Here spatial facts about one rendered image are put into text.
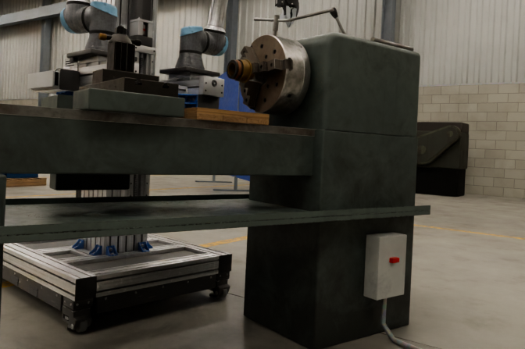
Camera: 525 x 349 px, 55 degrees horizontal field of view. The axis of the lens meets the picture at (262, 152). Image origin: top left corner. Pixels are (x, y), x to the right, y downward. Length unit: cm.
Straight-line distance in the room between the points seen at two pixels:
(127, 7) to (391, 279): 177
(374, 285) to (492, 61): 1027
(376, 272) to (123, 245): 124
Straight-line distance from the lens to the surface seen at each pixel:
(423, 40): 1265
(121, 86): 157
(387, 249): 219
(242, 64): 197
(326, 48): 202
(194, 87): 254
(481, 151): 1196
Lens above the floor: 78
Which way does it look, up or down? level
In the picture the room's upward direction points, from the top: 3 degrees clockwise
